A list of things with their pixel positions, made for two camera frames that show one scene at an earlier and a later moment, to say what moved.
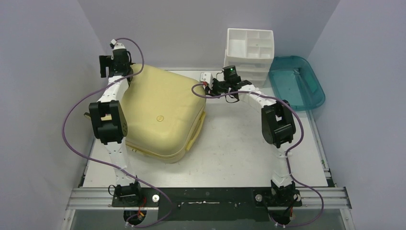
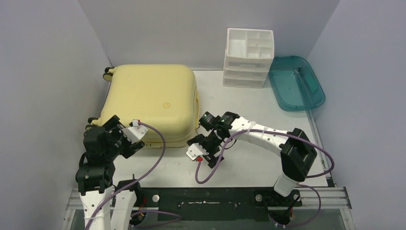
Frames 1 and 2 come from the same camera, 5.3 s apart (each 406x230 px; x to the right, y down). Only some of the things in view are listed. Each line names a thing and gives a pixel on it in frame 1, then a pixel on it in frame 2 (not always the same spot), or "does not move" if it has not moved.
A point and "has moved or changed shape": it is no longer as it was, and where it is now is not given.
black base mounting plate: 208,204 does not move
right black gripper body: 215,86 to 207,142
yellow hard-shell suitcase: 163,114 has moved or changed shape
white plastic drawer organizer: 251,52 does not move
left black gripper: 107,62 to 129,147
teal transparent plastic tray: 294,80 does not move
